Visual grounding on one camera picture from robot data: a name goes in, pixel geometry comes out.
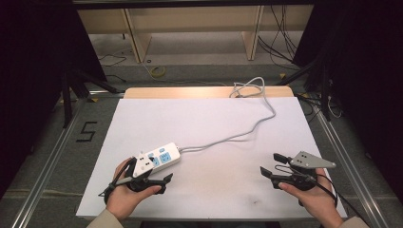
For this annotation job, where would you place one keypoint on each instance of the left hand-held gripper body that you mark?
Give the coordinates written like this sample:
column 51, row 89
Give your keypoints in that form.
column 141, row 166

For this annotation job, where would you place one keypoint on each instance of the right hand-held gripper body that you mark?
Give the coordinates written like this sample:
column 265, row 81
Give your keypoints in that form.
column 305, row 177

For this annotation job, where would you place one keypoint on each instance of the white power strip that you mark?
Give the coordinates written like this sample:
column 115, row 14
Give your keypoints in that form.
column 164, row 156

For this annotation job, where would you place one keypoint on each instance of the person's right hand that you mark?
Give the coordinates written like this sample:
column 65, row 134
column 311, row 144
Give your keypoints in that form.
column 316, row 202

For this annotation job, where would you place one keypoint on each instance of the person's left hand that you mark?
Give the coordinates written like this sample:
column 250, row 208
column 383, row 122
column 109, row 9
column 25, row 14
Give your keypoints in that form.
column 125, row 199

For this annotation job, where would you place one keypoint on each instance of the white table mat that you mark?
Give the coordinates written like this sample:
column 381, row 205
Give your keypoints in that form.
column 209, row 126

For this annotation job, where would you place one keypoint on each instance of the wooden table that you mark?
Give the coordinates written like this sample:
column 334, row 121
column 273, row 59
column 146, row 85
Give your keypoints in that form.
column 190, row 92

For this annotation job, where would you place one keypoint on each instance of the black metal stand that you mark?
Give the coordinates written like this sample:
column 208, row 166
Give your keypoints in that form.
column 324, row 91
column 68, row 98

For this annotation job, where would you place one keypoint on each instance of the yellow tape roll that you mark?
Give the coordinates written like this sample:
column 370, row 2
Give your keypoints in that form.
column 158, row 71

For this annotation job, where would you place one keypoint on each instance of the black curtain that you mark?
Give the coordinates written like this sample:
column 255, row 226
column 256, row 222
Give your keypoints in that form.
column 364, row 79
column 31, row 79

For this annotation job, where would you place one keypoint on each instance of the beige wooden shelf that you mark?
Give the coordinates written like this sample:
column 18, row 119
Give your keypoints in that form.
column 196, row 19

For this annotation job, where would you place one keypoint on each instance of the aluminium floor rail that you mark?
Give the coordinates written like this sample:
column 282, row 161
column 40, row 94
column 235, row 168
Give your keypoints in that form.
column 47, row 164
column 351, row 164

